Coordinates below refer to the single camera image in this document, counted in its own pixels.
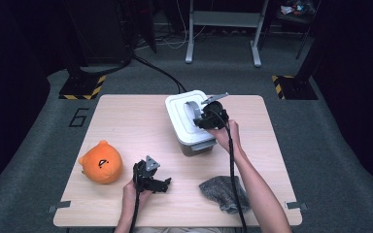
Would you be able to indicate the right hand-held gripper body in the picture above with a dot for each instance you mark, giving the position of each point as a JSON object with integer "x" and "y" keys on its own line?
{"x": 212, "y": 123}

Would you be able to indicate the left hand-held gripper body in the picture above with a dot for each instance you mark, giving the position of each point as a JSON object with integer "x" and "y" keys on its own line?
{"x": 147, "y": 179}

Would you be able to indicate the orange plush toy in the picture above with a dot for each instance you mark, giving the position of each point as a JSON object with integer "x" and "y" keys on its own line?
{"x": 102, "y": 165}

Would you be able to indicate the grey fluffy cloth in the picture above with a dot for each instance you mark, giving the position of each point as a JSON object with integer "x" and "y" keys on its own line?
{"x": 218, "y": 192}

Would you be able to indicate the person's right hand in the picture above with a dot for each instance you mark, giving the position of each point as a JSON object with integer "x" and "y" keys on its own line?
{"x": 223, "y": 137}

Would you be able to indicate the person's left hand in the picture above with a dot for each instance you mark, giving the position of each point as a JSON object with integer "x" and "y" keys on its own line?
{"x": 129, "y": 197}

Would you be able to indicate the black yellow striped stand base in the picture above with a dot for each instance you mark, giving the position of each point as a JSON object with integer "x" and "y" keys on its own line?
{"x": 84, "y": 89}
{"x": 296, "y": 89}

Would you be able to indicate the white metal stand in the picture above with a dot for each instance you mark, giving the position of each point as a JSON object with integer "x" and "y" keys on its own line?
{"x": 226, "y": 19}

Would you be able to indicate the black equipment cabinet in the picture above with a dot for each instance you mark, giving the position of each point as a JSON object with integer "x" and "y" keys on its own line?
{"x": 103, "y": 32}

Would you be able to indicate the colourful clutter pile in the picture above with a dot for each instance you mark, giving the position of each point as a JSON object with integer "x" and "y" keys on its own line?
{"x": 286, "y": 9}

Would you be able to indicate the grey table corner bracket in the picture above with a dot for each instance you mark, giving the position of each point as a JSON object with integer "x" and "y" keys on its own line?
{"x": 60, "y": 206}
{"x": 296, "y": 205}

